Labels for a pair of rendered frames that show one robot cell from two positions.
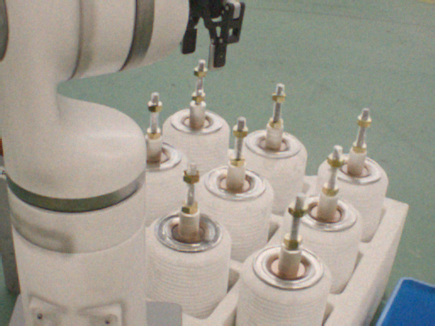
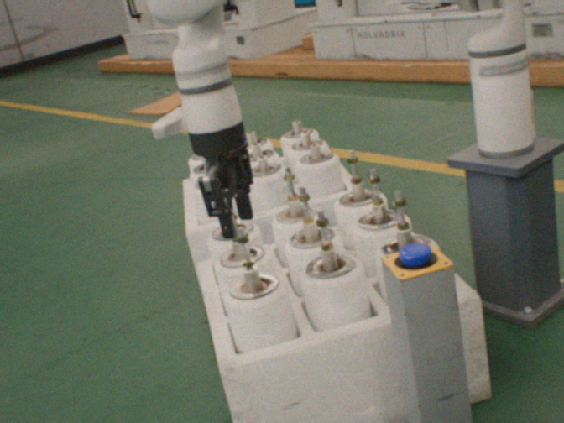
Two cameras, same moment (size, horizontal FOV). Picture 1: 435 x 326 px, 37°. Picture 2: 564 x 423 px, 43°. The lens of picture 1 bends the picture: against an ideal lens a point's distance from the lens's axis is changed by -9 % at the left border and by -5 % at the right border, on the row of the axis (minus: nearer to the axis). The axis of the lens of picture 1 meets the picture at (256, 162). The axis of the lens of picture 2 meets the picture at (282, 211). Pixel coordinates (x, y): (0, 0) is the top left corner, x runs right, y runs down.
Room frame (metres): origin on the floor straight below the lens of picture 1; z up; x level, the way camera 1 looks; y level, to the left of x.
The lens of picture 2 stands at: (1.25, 0.95, 0.71)
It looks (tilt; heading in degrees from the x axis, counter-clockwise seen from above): 21 degrees down; 242
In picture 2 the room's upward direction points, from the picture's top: 12 degrees counter-clockwise
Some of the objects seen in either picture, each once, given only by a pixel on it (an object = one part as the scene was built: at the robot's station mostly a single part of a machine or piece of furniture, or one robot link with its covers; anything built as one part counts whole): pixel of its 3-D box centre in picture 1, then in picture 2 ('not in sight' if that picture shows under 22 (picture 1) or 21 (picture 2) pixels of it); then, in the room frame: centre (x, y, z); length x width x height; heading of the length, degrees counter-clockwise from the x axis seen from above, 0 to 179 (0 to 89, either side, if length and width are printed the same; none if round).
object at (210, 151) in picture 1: (193, 177); (267, 339); (0.86, 0.09, 0.16); 0.10 x 0.10 x 0.18
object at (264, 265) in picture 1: (288, 267); (359, 198); (0.56, -0.05, 0.25); 0.08 x 0.08 x 0.01
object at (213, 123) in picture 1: (196, 122); (254, 286); (0.86, 0.09, 0.25); 0.08 x 0.08 x 0.01
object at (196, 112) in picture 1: (197, 114); (253, 279); (0.86, 0.09, 0.26); 0.02 x 0.02 x 0.03
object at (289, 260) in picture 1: (290, 258); (357, 191); (0.56, -0.05, 0.26); 0.02 x 0.02 x 0.03
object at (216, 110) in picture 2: not in sight; (196, 104); (0.87, 0.08, 0.53); 0.11 x 0.09 x 0.06; 132
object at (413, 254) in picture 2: not in sight; (415, 256); (0.74, 0.32, 0.32); 0.04 x 0.04 x 0.02
